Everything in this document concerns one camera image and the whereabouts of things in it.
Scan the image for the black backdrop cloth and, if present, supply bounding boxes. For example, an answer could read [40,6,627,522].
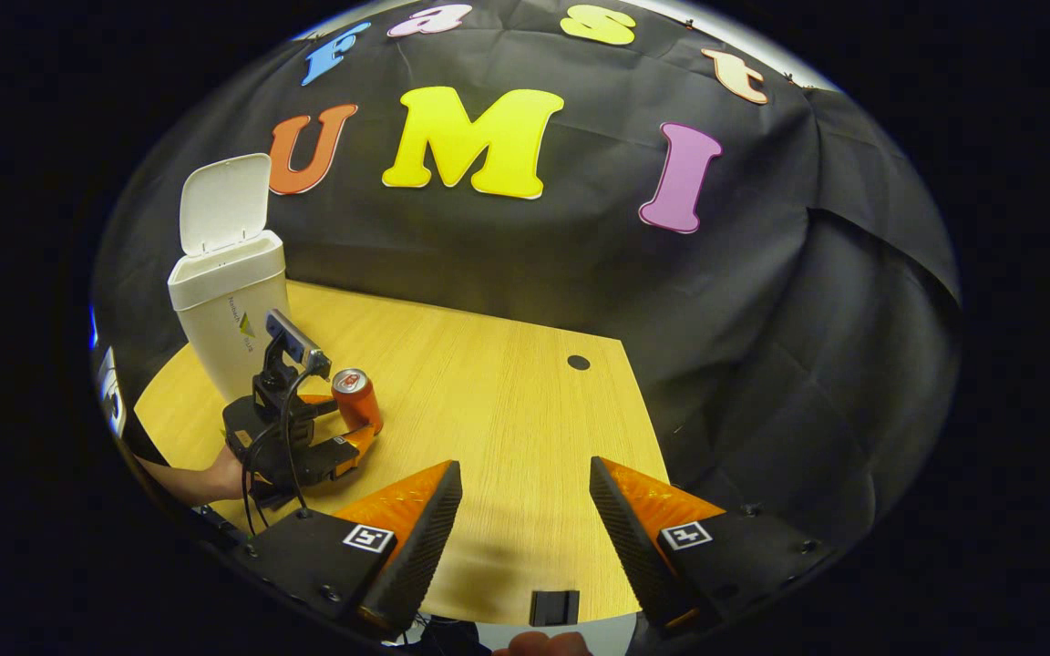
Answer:
[92,0,963,548]

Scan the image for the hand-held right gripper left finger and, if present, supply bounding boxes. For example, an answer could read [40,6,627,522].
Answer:
[238,460,464,639]

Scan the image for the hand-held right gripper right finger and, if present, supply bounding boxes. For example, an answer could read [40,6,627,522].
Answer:
[589,456,831,634]

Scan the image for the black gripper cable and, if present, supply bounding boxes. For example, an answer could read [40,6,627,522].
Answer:
[241,364,330,538]

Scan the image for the computer monitor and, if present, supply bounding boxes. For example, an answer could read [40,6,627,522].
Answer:
[87,305,129,438]

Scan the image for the white desktop garbage bin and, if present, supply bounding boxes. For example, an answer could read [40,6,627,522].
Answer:
[168,153,291,402]

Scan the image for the red pop can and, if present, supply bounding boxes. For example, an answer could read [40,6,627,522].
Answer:
[332,368,385,436]

